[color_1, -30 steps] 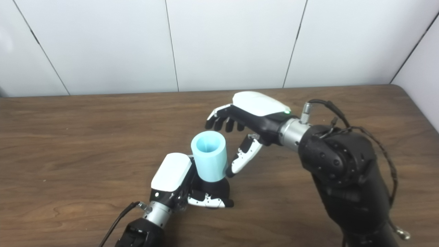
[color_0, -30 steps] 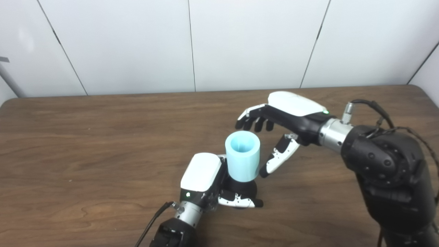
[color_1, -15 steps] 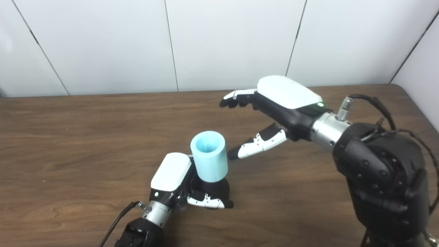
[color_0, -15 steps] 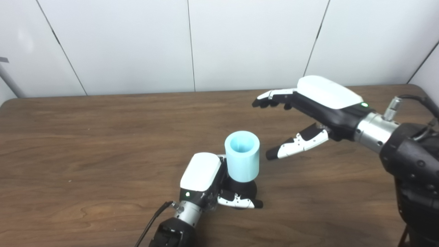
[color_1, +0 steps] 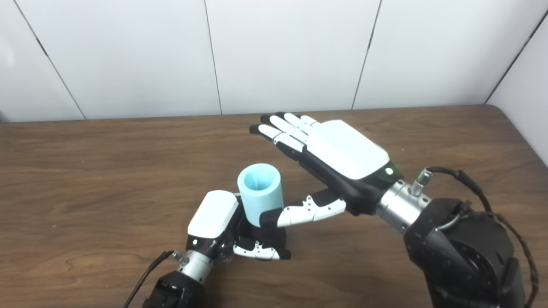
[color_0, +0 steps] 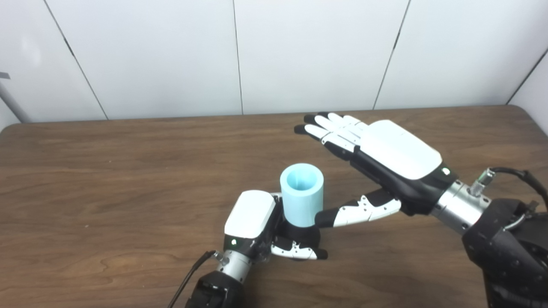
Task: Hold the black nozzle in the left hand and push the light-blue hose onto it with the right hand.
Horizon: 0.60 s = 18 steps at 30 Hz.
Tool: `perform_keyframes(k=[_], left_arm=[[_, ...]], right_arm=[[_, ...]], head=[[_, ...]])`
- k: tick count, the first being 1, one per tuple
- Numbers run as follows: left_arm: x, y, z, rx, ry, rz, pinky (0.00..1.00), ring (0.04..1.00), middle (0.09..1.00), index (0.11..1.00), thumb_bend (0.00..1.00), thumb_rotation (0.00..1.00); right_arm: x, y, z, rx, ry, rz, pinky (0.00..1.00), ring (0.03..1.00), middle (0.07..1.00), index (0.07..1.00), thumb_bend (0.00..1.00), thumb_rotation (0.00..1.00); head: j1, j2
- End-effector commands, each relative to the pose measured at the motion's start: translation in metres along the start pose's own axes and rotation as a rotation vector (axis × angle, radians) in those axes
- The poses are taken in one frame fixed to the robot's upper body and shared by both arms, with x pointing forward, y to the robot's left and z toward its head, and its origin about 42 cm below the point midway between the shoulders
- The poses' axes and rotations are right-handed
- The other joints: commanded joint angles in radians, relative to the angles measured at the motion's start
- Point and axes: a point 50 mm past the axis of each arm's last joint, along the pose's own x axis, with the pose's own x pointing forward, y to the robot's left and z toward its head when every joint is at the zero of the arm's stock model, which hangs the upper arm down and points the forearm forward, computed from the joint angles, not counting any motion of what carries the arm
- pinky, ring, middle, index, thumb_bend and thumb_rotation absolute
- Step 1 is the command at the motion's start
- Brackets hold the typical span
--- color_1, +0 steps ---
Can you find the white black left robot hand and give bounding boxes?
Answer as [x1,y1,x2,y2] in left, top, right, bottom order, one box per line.
[185,190,292,268]

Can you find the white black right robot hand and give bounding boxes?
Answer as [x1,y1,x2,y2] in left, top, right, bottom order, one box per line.
[249,112,404,228]

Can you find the light blue cylinder cup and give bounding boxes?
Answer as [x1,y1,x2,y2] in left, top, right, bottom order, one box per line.
[237,163,285,227]

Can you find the black funnel-shaped nozzle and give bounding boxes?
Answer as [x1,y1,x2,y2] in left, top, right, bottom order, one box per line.
[237,222,287,258]

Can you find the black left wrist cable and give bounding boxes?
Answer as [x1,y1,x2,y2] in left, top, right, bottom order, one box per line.
[122,250,185,308]

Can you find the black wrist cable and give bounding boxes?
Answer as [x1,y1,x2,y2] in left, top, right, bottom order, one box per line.
[122,250,185,308]
[411,166,539,308]

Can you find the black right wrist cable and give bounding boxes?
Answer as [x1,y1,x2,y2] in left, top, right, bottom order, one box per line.
[411,166,539,308]

